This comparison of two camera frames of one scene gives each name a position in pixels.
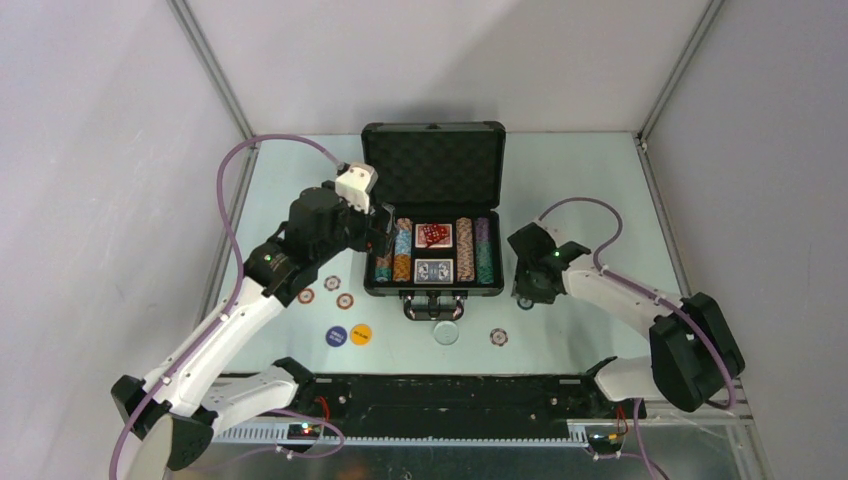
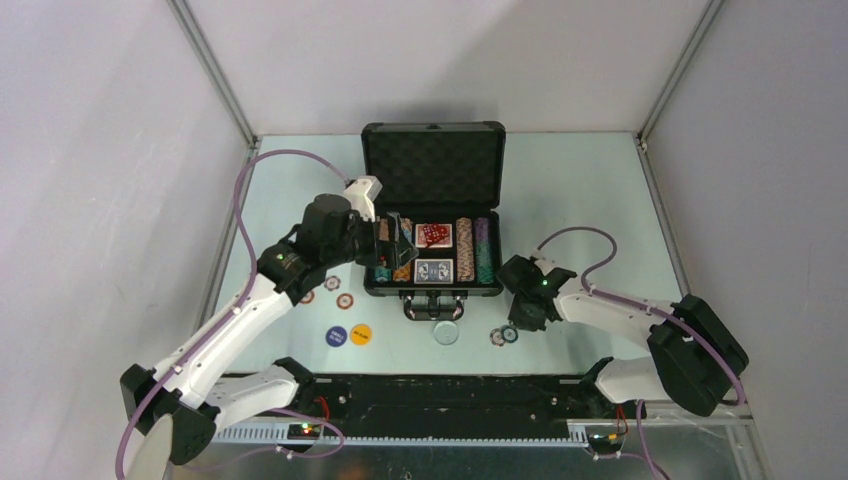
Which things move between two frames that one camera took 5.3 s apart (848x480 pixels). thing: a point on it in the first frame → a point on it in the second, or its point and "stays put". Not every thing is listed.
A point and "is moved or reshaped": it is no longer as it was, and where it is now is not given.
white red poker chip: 332,283 stays put
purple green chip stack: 484,255 stays put
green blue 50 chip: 525,303 is moved or reshaped
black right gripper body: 525,285 → 521,317
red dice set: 433,235 stays put
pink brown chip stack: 465,250 stays put
